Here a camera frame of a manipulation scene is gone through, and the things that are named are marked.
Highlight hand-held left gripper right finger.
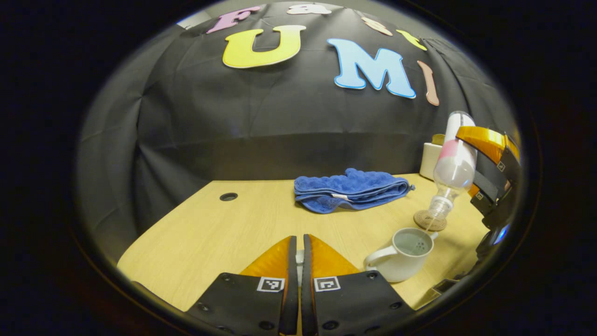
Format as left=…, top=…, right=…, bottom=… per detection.
left=301, top=234, right=416, bottom=336

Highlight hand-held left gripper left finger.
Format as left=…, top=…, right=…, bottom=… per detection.
left=187, top=235, right=299, bottom=336

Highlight clear plastic water bottle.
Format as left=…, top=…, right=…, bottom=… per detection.
left=427, top=111, right=479, bottom=231

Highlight round cork coaster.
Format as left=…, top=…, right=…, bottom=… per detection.
left=413, top=210, right=448, bottom=232

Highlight white ceramic teacup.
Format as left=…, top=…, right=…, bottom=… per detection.
left=364, top=227, right=439, bottom=283

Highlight white toaster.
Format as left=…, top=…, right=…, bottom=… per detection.
left=419, top=142, right=444, bottom=182

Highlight folded blue towel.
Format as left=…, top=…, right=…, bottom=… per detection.
left=294, top=168, right=416, bottom=214

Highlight black backdrop cloth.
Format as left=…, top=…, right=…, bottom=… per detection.
left=77, top=4, right=519, bottom=260

